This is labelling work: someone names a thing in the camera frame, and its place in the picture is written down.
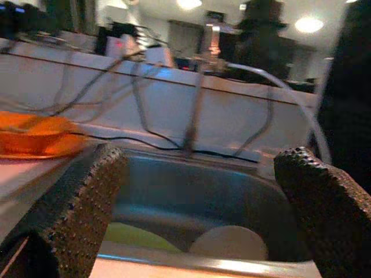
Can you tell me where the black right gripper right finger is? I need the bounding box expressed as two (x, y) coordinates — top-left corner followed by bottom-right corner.
(273, 146), (371, 278)

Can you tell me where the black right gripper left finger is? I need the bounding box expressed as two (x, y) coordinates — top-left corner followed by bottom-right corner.
(0, 142), (129, 278)

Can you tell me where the orange plate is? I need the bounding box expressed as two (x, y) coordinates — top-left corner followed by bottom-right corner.
(0, 127), (92, 160)

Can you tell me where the orange bowl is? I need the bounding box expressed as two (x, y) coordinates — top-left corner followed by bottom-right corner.
(0, 111), (78, 138)

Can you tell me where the green plate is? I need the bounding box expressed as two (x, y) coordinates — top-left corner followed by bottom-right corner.
(104, 222), (182, 254)

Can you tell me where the grey bowl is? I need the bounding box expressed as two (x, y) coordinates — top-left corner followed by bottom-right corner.
(188, 225), (269, 261)

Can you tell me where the stainless steel sink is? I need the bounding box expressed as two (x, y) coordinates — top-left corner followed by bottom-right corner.
(92, 146), (322, 275)

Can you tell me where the tall black appliance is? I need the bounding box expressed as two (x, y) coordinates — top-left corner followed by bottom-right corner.
(317, 0), (371, 192)

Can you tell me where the white raised ledge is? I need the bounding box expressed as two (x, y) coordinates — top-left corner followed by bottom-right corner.
(0, 37), (319, 163)

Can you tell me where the chrome faucet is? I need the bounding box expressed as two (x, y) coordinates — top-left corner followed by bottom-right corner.
(181, 23), (230, 159)

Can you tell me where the white device red light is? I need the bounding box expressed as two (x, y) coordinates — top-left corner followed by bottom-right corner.
(106, 34), (137, 58)

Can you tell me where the black box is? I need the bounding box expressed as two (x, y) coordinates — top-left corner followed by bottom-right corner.
(95, 25), (110, 54)

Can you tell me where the white box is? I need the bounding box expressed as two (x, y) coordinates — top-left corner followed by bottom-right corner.
(144, 47), (174, 69)

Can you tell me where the round ceiling lamp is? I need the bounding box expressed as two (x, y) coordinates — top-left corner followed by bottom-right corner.
(294, 16), (325, 34)
(176, 0), (203, 10)

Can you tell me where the black cable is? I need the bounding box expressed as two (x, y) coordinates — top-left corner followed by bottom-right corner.
(0, 50), (146, 116)
(66, 131), (261, 163)
(234, 85), (275, 157)
(130, 62), (186, 151)

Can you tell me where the white hose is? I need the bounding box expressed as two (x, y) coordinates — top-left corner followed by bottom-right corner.
(225, 62), (333, 164)

